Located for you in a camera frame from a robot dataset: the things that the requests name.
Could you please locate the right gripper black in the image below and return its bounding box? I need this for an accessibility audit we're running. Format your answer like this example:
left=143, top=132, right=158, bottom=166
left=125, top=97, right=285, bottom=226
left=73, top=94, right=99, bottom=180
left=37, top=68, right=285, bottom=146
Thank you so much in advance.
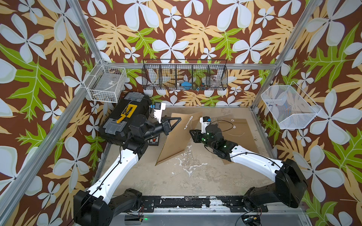
left=188, top=129, right=217, bottom=152

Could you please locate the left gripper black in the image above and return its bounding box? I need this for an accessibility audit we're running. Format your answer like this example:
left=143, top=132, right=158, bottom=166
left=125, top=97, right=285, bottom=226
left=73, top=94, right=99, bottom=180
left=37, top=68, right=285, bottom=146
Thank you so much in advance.
left=140, top=117, right=179, bottom=142

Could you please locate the white wire basket left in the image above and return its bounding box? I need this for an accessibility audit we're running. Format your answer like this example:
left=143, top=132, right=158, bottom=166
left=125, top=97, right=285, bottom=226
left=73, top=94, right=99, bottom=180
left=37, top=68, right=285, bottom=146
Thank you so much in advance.
left=84, top=60, right=127, bottom=103

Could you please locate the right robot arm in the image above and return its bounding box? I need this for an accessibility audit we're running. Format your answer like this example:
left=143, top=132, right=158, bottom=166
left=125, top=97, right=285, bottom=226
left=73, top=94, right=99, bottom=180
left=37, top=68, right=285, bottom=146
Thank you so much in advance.
left=189, top=124, right=307, bottom=211

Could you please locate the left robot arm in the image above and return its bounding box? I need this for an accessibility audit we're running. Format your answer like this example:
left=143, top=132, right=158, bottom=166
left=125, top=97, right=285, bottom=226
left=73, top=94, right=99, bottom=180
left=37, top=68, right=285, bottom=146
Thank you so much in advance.
left=73, top=115, right=182, bottom=226

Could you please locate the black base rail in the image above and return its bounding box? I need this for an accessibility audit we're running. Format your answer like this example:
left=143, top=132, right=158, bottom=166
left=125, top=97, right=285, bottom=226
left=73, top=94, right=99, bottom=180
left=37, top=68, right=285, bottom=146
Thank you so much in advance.
left=116, top=195, right=269, bottom=213

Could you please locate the black wire basket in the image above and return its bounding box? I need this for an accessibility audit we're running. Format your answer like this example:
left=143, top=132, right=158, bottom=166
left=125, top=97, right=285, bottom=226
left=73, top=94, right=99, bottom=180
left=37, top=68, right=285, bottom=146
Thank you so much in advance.
left=141, top=59, right=229, bottom=91

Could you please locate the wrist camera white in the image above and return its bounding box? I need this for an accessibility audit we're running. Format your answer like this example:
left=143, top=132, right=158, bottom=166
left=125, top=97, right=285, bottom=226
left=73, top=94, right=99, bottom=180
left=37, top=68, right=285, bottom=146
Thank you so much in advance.
left=153, top=103, right=166, bottom=123
left=200, top=116, right=211, bottom=134

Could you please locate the black yellow toolbox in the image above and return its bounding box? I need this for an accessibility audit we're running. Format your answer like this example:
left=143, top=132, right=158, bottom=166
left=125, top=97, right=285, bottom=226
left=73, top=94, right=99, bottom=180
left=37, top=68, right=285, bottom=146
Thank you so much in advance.
left=99, top=92, right=152, bottom=146

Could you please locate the black charging board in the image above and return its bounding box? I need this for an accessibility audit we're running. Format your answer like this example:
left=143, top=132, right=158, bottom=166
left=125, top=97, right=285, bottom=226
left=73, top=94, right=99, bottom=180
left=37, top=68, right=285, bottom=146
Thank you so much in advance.
left=149, top=135, right=160, bottom=146

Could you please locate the white wire basket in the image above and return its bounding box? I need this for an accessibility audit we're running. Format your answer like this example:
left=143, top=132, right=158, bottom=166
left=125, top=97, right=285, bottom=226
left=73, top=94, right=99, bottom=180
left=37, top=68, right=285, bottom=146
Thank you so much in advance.
left=261, top=82, right=322, bottom=130
left=84, top=60, right=127, bottom=103

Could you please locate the brown kraft file bag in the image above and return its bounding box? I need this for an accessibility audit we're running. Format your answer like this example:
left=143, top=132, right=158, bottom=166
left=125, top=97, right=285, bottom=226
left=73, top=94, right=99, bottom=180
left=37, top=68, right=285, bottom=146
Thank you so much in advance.
left=213, top=115, right=259, bottom=153
left=156, top=112, right=202, bottom=166

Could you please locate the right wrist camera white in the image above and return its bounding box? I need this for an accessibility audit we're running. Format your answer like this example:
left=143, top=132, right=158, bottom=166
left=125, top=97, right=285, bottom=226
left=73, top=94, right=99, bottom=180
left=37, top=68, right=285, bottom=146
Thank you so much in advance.
left=200, top=116, right=211, bottom=134

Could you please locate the white wire basket right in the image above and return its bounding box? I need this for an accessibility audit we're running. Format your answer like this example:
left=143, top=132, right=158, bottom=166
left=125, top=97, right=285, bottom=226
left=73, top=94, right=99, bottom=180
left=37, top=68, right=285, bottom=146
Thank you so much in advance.
left=261, top=82, right=322, bottom=130

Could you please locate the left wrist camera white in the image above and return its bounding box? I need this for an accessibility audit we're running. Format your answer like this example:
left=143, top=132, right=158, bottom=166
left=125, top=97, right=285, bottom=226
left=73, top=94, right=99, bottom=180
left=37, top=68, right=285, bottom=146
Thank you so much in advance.
left=153, top=103, right=166, bottom=123

